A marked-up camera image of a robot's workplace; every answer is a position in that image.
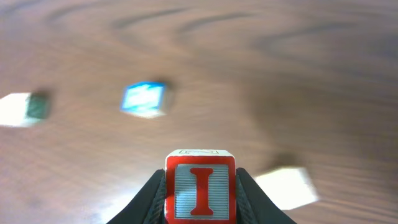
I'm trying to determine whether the red letter I block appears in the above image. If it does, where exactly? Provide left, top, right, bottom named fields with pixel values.
left=164, top=149, right=236, bottom=224

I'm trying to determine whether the blue number 2 block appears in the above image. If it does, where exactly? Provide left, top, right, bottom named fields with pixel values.
left=119, top=82, right=171, bottom=119

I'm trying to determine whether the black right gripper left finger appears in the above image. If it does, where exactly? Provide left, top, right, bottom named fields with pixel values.
left=107, top=169, right=165, bottom=224

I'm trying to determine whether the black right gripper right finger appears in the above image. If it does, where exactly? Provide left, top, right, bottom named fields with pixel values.
left=236, top=167, right=296, bottom=224

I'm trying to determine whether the white block blue edge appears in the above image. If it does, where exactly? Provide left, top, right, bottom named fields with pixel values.
left=254, top=167, right=319, bottom=210

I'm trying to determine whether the white block with green side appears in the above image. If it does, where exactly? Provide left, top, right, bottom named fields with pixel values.
left=1, top=92, right=50, bottom=128

